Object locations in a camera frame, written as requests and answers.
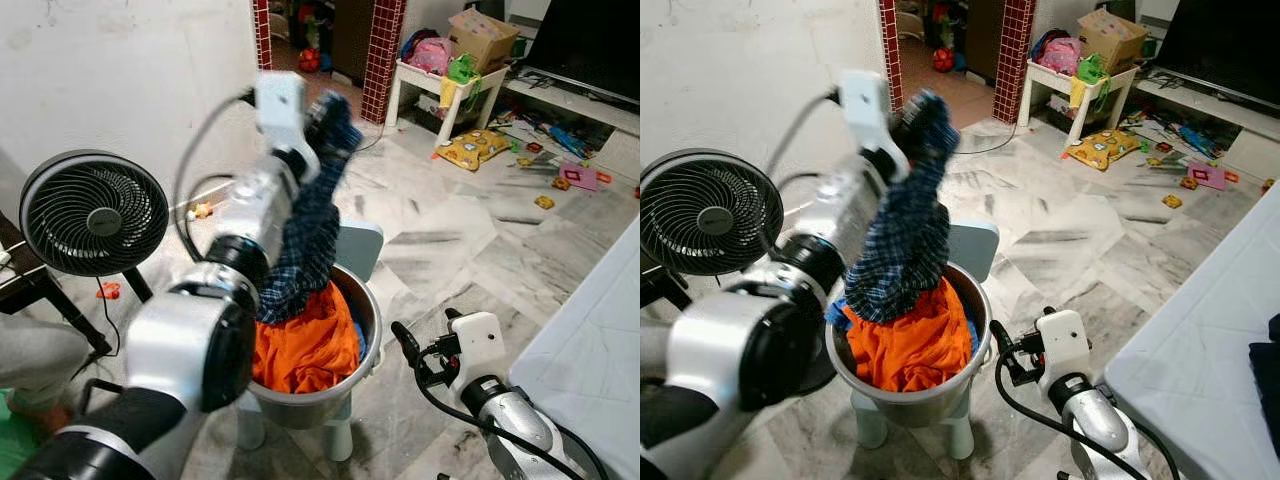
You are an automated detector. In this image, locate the black television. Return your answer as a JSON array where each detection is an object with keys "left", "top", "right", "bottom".
[
  {"left": 1155, "top": 0, "right": 1280, "bottom": 106},
  {"left": 525, "top": 0, "right": 641, "bottom": 104}
]

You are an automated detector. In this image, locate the black round fan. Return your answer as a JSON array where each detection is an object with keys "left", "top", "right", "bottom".
[
  {"left": 640, "top": 148, "right": 788, "bottom": 281},
  {"left": 18, "top": 148, "right": 173, "bottom": 303}
]

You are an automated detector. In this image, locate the narrow red tiled pillar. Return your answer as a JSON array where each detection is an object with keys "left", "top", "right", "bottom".
[
  {"left": 252, "top": 0, "right": 273, "bottom": 71},
  {"left": 878, "top": 0, "right": 904, "bottom": 111}
]

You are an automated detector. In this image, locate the pink toy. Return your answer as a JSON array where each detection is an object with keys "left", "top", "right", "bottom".
[
  {"left": 558, "top": 163, "right": 613, "bottom": 193},
  {"left": 1188, "top": 163, "right": 1241, "bottom": 193}
]

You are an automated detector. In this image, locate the yellow pillow toy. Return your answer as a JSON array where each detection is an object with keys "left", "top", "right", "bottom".
[
  {"left": 435, "top": 128, "right": 511, "bottom": 171},
  {"left": 1065, "top": 128, "right": 1141, "bottom": 171}
]

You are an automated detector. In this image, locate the light blue folding table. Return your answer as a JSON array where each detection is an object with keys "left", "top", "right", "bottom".
[
  {"left": 1103, "top": 185, "right": 1280, "bottom": 480},
  {"left": 508, "top": 215, "right": 641, "bottom": 480}
]

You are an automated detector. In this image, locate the green bag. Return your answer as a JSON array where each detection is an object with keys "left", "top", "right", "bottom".
[
  {"left": 1075, "top": 52, "right": 1111, "bottom": 111},
  {"left": 445, "top": 52, "right": 481, "bottom": 111}
]

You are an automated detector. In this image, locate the white TV cabinet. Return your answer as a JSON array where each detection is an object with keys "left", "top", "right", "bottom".
[
  {"left": 503, "top": 75, "right": 641, "bottom": 183},
  {"left": 1135, "top": 75, "right": 1280, "bottom": 181}
]

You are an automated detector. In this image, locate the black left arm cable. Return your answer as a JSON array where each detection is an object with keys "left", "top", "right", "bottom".
[
  {"left": 178, "top": 172, "right": 243, "bottom": 263},
  {"left": 172, "top": 90, "right": 259, "bottom": 263},
  {"left": 770, "top": 170, "right": 823, "bottom": 251},
  {"left": 762, "top": 90, "right": 841, "bottom": 256}
]

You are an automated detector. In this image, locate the white child table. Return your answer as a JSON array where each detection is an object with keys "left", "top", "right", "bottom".
[
  {"left": 385, "top": 58, "right": 509, "bottom": 149},
  {"left": 1020, "top": 58, "right": 1141, "bottom": 149}
]

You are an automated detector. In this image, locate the cardboard box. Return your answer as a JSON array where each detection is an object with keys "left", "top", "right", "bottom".
[
  {"left": 1078, "top": 8, "right": 1149, "bottom": 73},
  {"left": 450, "top": 8, "right": 521, "bottom": 73}
]

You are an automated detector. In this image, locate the person's grey trousered leg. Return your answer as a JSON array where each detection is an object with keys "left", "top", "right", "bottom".
[{"left": 0, "top": 312, "right": 93, "bottom": 413}]

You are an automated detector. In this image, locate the orange garment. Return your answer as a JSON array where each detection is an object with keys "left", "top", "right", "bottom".
[
  {"left": 250, "top": 282, "right": 363, "bottom": 394},
  {"left": 845, "top": 278, "right": 976, "bottom": 394}
]

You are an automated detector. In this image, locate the navy blue garment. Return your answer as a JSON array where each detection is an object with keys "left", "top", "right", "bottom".
[{"left": 1248, "top": 313, "right": 1280, "bottom": 431}]

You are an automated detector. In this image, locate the grey laundry basket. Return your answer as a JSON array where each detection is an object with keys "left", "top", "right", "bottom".
[
  {"left": 825, "top": 262, "right": 994, "bottom": 429},
  {"left": 243, "top": 262, "right": 384, "bottom": 431}
]

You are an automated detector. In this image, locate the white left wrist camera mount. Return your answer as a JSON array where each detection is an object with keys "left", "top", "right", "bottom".
[
  {"left": 838, "top": 70, "right": 891, "bottom": 151},
  {"left": 253, "top": 70, "right": 309, "bottom": 156}
]

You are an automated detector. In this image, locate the pink bag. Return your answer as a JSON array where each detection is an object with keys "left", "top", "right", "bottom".
[
  {"left": 402, "top": 35, "right": 456, "bottom": 76},
  {"left": 1035, "top": 35, "right": 1086, "bottom": 76}
]

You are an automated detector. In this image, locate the blue plaid shirt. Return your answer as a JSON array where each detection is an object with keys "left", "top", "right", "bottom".
[
  {"left": 255, "top": 90, "right": 366, "bottom": 326},
  {"left": 845, "top": 90, "right": 961, "bottom": 323}
]

